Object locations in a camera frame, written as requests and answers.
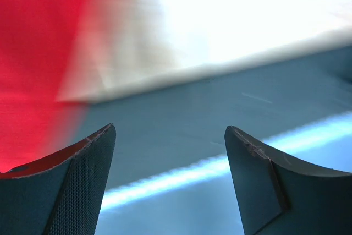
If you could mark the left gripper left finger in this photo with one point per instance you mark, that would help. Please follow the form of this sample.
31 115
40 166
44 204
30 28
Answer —
60 193

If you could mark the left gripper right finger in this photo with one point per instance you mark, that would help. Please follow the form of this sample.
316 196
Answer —
278 193

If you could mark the red t-shirt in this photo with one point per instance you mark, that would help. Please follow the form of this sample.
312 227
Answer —
38 40

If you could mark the slotted cable duct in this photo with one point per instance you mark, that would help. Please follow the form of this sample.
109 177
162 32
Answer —
293 141

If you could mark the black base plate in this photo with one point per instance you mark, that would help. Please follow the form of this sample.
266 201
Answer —
174 127

